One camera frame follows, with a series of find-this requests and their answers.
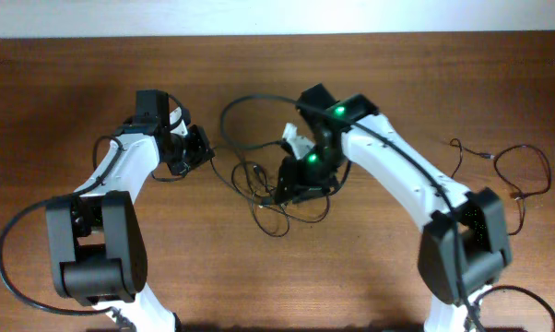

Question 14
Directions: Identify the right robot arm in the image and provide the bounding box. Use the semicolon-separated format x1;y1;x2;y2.
272;84;513;331

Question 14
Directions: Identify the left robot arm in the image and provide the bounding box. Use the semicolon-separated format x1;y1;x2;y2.
46;89;214;331

